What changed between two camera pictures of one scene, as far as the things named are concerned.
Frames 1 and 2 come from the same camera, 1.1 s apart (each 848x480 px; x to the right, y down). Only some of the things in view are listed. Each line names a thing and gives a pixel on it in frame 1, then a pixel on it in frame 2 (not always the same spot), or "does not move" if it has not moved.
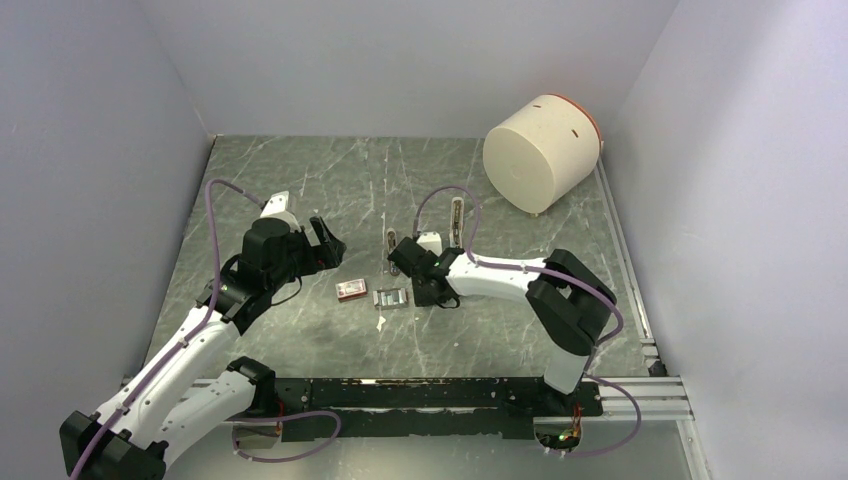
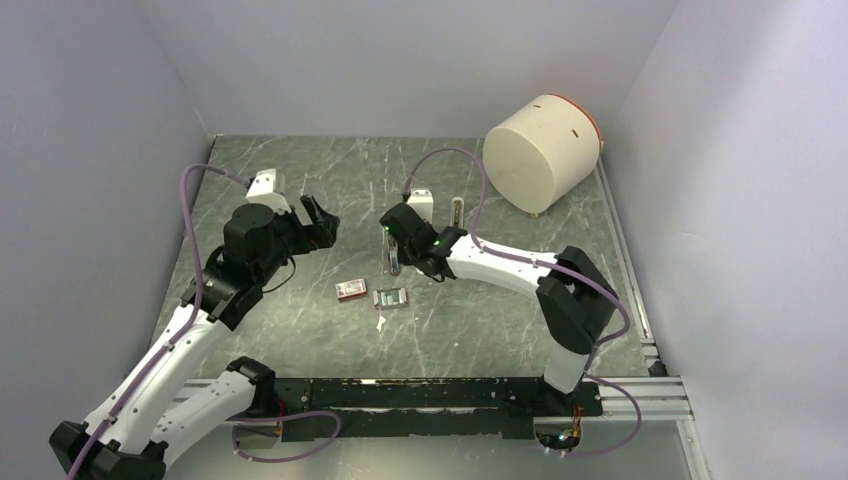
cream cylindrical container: (544, 154) does not move
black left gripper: (316, 256) to (308, 238)
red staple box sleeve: (350, 290) does not move
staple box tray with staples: (386, 298) does not move
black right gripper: (422, 299) to (403, 257)
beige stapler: (391, 245) does not move
